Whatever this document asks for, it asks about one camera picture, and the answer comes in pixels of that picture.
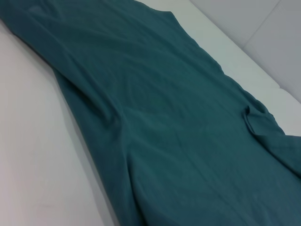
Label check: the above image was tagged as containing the blue-green shirt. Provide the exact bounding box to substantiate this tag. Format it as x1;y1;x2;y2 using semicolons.
0;0;301;226

